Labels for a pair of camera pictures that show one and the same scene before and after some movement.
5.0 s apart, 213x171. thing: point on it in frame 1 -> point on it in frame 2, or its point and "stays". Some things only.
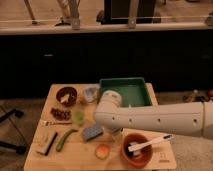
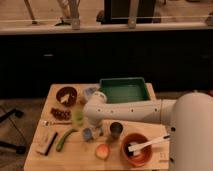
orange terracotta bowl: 145,153 stays
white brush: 141,144 stays
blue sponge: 90,133 stays
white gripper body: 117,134 -> 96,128
